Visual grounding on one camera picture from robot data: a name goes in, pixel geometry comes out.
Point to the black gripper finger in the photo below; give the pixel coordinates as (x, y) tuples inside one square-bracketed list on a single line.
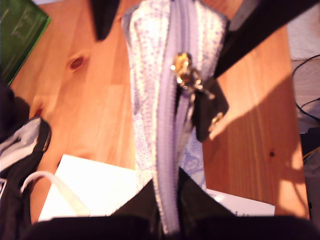
[(200, 205), (262, 22), (140, 207), (105, 17)]

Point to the purple snakeskin zip pouch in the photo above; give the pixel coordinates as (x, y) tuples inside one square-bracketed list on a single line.
[(150, 100)]

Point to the black zipper pull with eyelet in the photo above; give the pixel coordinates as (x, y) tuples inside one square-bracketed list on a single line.
[(207, 110)]

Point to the silver green Canagan bag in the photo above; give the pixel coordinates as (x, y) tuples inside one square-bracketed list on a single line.
[(20, 32)]

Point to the printed white paper sheet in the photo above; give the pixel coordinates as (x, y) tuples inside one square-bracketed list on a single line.
[(100, 180)]

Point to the black hoodie grey lining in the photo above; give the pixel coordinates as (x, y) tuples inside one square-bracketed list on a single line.
[(15, 200)]

